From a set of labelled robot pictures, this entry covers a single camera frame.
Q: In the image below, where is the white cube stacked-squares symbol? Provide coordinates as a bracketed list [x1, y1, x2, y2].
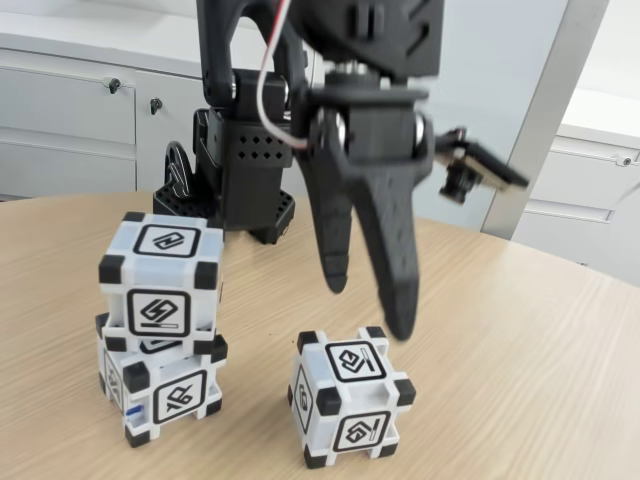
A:
[287, 327, 419, 472]

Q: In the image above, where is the black table clamp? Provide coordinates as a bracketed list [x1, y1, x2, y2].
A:
[152, 140, 222, 229]

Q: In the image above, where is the gripper camera module with bracket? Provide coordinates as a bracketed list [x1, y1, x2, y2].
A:
[432, 127, 531, 206]

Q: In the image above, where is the white low cabinet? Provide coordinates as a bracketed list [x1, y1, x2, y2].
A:
[513, 88, 640, 289]

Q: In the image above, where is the grey metal post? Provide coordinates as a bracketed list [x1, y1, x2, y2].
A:
[479, 0, 612, 242]

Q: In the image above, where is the white cube lightning symbol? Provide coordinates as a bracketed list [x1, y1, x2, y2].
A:
[98, 212, 225, 357]

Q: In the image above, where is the red white black servo cable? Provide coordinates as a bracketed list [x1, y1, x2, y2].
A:
[257, 0, 311, 151]

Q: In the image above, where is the white cube crossed-lines symbol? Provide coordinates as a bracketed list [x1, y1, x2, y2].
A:
[94, 312, 230, 449]

